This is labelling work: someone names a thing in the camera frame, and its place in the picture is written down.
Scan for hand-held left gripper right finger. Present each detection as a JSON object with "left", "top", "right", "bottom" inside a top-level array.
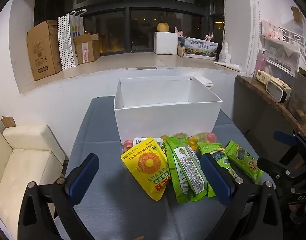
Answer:
[{"left": 200, "top": 153, "right": 286, "bottom": 240}]

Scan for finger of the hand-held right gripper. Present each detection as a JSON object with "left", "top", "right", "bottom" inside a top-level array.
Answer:
[
  {"left": 257, "top": 157, "right": 298, "bottom": 181},
  {"left": 273, "top": 131, "right": 306, "bottom": 153}
]

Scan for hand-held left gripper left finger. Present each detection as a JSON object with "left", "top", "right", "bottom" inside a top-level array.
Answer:
[{"left": 19, "top": 153, "right": 101, "bottom": 240}]

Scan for green snack packet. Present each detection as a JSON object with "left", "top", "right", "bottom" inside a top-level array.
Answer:
[
  {"left": 224, "top": 140, "right": 264, "bottom": 185},
  {"left": 197, "top": 142, "right": 240, "bottom": 198},
  {"left": 167, "top": 136, "right": 209, "bottom": 198},
  {"left": 165, "top": 140, "right": 216, "bottom": 204}
]

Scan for pile of small jelly cups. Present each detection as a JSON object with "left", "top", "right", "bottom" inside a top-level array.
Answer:
[{"left": 121, "top": 131, "right": 218, "bottom": 155}]

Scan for yellow snack packet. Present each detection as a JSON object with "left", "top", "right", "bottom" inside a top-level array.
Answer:
[{"left": 121, "top": 137, "right": 171, "bottom": 202}]

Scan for white cardboard box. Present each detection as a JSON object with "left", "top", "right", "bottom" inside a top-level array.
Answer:
[{"left": 113, "top": 76, "right": 223, "bottom": 145}]

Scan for dark wood-top side table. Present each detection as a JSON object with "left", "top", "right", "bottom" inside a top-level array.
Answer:
[{"left": 233, "top": 75, "right": 306, "bottom": 160}]

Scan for clear plastic container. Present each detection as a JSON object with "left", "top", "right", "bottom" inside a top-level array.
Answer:
[{"left": 288, "top": 71, "right": 306, "bottom": 125}]

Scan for white and black device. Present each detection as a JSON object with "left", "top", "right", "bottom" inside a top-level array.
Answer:
[{"left": 265, "top": 78, "right": 292, "bottom": 103}]

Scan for small cream box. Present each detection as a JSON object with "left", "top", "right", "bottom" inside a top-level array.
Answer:
[{"left": 255, "top": 70, "right": 273, "bottom": 84}]

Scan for cream sofa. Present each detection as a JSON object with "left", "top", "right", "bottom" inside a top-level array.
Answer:
[{"left": 0, "top": 115, "right": 69, "bottom": 238}]

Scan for clear plastic drawer unit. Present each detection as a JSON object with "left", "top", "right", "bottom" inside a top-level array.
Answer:
[{"left": 258, "top": 20, "right": 306, "bottom": 77}]

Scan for brown cardboard scrap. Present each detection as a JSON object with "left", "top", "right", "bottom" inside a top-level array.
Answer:
[{"left": 1, "top": 116, "right": 17, "bottom": 128}]

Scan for white plastic bottle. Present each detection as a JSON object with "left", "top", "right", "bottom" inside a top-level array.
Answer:
[{"left": 219, "top": 42, "right": 231, "bottom": 63}]

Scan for landscape print carton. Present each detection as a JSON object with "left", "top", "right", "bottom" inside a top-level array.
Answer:
[{"left": 183, "top": 37, "right": 220, "bottom": 60}]

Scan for small open cardboard box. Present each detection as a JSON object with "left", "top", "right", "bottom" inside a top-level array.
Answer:
[{"left": 73, "top": 33, "right": 101, "bottom": 65}]

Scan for large brown cardboard box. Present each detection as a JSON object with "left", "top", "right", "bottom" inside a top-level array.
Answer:
[{"left": 26, "top": 20, "right": 63, "bottom": 82}]

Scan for polka dot paper bag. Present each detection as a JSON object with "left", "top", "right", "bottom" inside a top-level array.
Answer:
[{"left": 58, "top": 14, "right": 79, "bottom": 70}]

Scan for white foam box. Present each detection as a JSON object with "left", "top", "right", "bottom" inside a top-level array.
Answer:
[{"left": 154, "top": 32, "right": 179, "bottom": 55}]

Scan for white bag coloured squares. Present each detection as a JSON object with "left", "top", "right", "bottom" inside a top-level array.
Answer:
[{"left": 69, "top": 9, "right": 84, "bottom": 58}]

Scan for black window frame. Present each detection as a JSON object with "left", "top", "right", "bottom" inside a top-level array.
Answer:
[{"left": 34, "top": 0, "right": 225, "bottom": 53}]

